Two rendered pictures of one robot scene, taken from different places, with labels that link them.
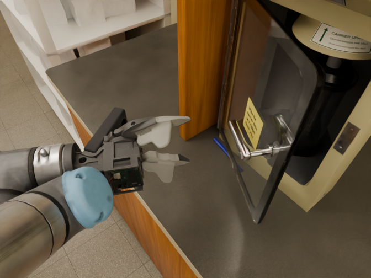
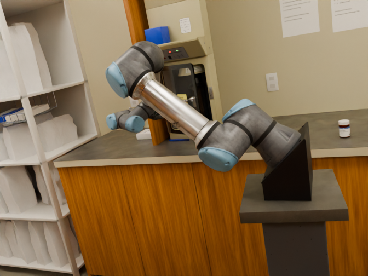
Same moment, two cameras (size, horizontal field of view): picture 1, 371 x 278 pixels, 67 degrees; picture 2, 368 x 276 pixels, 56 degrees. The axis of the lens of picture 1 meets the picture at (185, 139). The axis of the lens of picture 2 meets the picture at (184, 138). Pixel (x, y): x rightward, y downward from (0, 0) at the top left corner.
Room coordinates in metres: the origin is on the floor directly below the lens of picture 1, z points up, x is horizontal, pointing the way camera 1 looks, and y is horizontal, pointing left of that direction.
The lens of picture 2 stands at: (-1.30, 0.78, 1.47)
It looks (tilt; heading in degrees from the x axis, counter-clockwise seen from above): 14 degrees down; 333
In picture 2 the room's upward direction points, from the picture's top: 10 degrees counter-clockwise
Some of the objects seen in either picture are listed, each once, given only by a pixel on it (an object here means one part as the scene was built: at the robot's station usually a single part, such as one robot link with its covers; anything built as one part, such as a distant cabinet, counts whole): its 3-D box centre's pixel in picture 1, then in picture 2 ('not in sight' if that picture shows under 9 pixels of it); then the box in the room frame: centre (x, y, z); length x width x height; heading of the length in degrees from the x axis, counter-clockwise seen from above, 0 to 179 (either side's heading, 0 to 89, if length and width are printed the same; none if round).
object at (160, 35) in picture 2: not in sight; (157, 36); (0.49, -0.10, 1.56); 0.10 x 0.10 x 0.09; 38
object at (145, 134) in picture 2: not in sight; (150, 133); (0.80, -0.07, 0.96); 0.16 x 0.12 x 0.04; 33
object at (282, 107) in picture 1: (249, 113); (179, 101); (0.42, -0.13, 1.19); 0.30 x 0.01 x 0.40; 11
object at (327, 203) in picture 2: not in sight; (289, 194); (-0.47, -0.02, 0.92); 0.32 x 0.32 x 0.04; 45
